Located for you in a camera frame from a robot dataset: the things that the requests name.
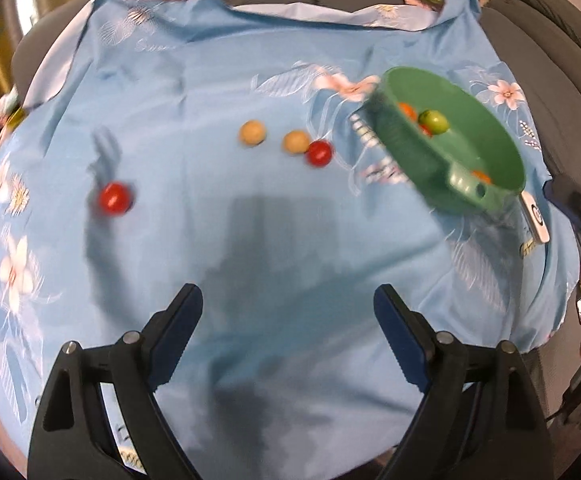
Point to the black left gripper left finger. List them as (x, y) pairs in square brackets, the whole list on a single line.
[(71, 436)]

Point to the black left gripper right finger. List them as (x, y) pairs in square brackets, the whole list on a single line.
[(480, 417)]

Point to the dark orange fruit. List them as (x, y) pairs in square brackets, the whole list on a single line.
[(408, 111)]

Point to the bright orange fruit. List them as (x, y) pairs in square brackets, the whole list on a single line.
[(481, 176)]

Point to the white remote control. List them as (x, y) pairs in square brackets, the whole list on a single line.
[(534, 218)]

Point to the green plastic bowl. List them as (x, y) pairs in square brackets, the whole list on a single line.
[(440, 167)]

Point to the green jujube fruit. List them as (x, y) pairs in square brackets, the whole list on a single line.
[(434, 120)]

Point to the loose red tomato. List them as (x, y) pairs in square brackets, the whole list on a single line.
[(114, 199)]

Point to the small red cherry tomato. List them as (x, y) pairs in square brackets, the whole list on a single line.
[(319, 153)]

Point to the tan round fruit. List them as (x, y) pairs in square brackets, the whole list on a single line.
[(296, 142), (253, 132)]

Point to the blue floral cloth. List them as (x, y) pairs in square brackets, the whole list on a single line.
[(288, 375)]

